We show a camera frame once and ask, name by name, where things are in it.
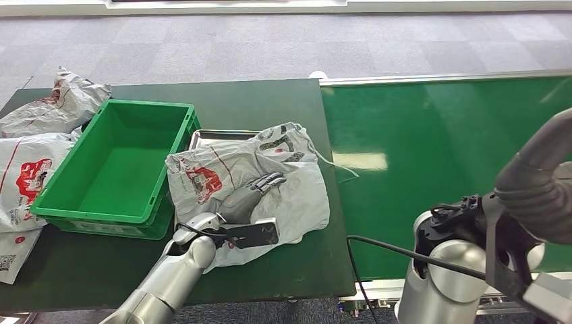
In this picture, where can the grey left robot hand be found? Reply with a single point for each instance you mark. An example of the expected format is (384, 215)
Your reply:
(241, 203)

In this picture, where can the grey plastic mailer package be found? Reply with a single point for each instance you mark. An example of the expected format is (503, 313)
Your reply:
(295, 196)

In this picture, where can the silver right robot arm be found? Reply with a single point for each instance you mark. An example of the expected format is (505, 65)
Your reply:
(532, 179)

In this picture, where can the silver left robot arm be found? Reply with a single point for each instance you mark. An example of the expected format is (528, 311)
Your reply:
(174, 277)

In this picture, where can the crumpled grey mailer package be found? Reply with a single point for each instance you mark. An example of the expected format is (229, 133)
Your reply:
(53, 112)

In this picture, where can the green plastic crate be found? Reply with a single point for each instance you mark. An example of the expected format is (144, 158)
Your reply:
(120, 170)

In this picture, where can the small white round object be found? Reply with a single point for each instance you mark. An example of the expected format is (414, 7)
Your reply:
(318, 74)

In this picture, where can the white mailer with red print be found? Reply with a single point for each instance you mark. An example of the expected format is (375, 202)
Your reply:
(22, 179)

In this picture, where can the small white QR code mailer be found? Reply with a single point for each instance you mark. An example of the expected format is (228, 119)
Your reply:
(15, 255)

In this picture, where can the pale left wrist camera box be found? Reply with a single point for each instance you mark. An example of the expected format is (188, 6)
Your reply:
(252, 234)

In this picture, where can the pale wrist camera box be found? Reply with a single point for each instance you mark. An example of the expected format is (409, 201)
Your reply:
(549, 295)
(252, 234)

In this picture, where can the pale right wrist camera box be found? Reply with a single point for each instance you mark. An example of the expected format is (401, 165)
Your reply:
(549, 295)

